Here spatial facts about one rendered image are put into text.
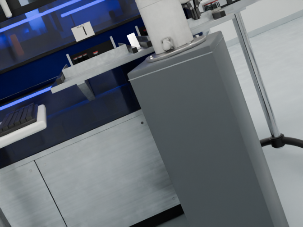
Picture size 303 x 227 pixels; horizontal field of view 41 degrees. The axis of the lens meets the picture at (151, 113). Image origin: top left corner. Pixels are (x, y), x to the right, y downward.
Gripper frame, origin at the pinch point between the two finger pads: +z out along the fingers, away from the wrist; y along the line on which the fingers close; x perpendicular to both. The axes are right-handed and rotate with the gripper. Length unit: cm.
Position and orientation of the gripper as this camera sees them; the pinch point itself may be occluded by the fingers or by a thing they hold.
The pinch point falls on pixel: (195, 14)
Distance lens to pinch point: 156.4
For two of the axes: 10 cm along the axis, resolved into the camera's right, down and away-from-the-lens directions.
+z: 3.6, 9.1, 2.1
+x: 1.5, 1.7, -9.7
